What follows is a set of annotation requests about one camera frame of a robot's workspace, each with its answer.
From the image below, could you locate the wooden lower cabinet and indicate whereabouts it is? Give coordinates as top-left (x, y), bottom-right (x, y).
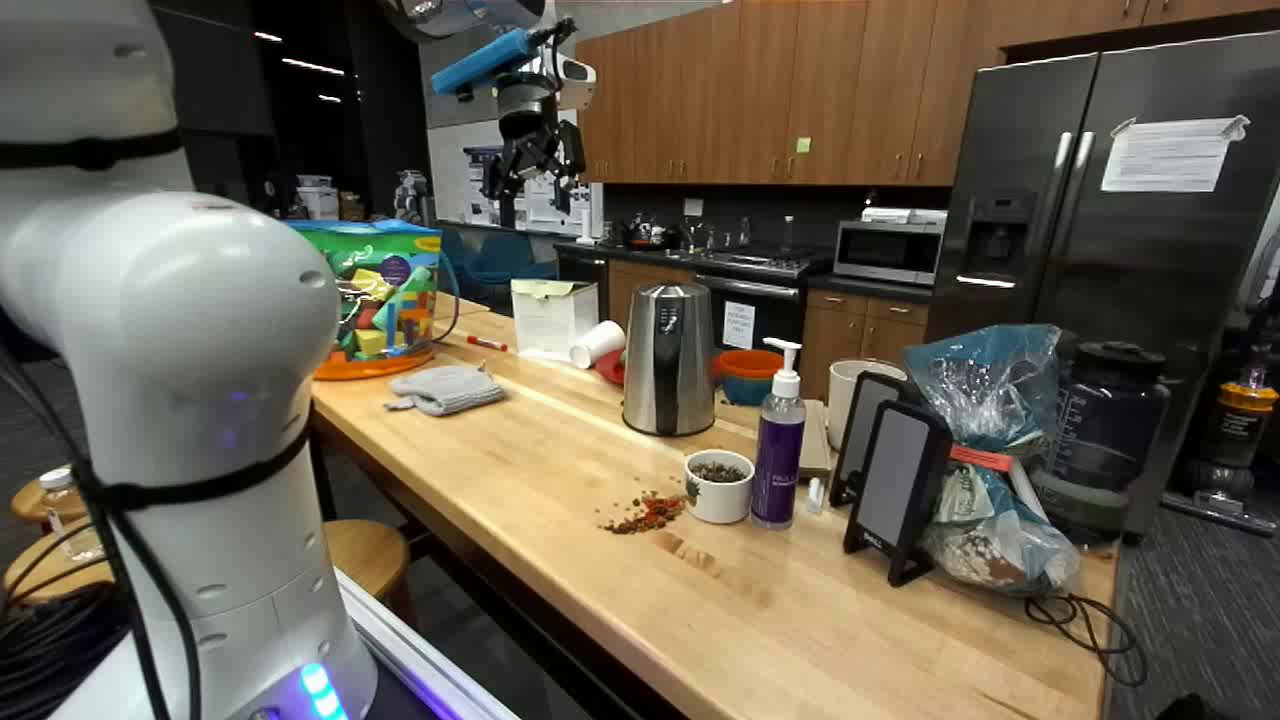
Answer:
top-left (801, 283), bottom-right (938, 406)

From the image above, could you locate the grey knitted oven mitt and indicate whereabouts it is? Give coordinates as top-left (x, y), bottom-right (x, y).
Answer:
top-left (386, 360), bottom-right (514, 422)

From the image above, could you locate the small white ramekin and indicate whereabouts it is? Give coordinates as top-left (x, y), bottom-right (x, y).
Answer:
top-left (682, 443), bottom-right (760, 529)

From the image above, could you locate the clear water bottle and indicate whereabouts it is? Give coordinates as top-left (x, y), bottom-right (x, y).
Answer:
top-left (31, 461), bottom-right (106, 570)

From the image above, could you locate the white paper on refrigerator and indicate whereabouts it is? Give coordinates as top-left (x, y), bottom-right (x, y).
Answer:
top-left (1096, 114), bottom-right (1258, 202)

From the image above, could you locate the clear plastic bag with items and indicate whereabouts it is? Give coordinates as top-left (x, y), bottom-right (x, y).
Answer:
top-left (899, 322), bottom-right (1089, 601)

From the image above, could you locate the white item on microwave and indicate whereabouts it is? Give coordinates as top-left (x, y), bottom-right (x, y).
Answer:
top-left (855, 202), bottom-right (951, 232)

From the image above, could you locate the white robot base platform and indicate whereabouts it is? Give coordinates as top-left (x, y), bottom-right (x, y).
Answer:
top-left (329, 570), bottom-right (528, 720)

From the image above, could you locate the yellow vacuum cleaner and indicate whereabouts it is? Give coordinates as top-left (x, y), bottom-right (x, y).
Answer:
top-left (1182, 298), bottom-right (1280, 520)

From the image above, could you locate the white mug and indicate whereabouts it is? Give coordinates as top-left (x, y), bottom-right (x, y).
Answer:
top-left (825, 358), bottom-right (913, 452)

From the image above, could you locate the purple pump soap bottle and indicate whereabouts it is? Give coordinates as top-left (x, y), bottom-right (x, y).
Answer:
top-left (747, 336), bottom-right (811, 529)

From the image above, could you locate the round wooden stool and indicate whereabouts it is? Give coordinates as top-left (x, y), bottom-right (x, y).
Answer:
top-left (316, 518), bottom-right (417, 605)
top-left (5, 471), bottom-right (129, 614)

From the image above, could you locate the black cable on table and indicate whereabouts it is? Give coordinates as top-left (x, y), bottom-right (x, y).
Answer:
top-left (1020, 588), bottom-right (1153, 693)

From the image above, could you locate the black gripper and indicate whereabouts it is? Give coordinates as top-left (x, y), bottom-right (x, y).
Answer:
top-left (479, 110), bottom-right (591, 232)

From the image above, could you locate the black kitchen stove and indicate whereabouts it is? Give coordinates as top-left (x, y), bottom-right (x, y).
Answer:
top-left (688, 247), bottom-right (811, 358)

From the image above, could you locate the stainless steel refrigerator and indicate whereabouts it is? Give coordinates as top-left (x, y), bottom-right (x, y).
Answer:
top-left (924, 28), bottom-right (1280, 541)

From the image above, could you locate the silver microwave oven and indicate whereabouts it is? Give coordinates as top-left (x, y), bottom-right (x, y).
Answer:
top-left (830, 216), bottom-right (949, 287)

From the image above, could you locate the stainless steel electric kettle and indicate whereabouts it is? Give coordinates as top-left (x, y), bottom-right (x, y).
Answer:
top-left (621, 277), bottom-right (726, 440)

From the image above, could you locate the black flat speaker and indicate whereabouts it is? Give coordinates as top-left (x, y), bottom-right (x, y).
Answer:
top-left (830, 370), bottom-right (917, 512)
top-left (842, 397), bottom-right (956, 591)

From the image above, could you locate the wooden cabinet above refrigerator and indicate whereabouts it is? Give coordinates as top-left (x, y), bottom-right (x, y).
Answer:
top-left (987, 0), bottom-right (1280, 63)

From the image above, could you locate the blue wrist camera box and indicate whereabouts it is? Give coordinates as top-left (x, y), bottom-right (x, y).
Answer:
top-left (424, 21), bottom-right (579, 102)

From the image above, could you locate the white cardboard box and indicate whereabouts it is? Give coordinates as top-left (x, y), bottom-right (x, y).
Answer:
top-left (508, 277), bottom-right (603, 364)

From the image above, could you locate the bag of colourful foam blocks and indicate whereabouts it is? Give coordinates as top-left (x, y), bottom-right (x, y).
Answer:
top-left (287, 216), bottom-right (451, 389)

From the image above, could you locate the light cutting board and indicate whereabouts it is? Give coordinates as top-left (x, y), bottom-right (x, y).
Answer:
top-left (796, 429), bottom-right (850, 481)

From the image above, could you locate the white wall poster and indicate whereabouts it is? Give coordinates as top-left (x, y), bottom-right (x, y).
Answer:
top-left (460, 117), bottom-right (602, 244)

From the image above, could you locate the black blender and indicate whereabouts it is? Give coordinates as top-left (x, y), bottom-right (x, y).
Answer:
top-left (1027, 336), bottom-right (1178, 543)

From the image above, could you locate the white paper roll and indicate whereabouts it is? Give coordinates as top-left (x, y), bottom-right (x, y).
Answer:
top-left (564, 315), bottom-right (631, 377)

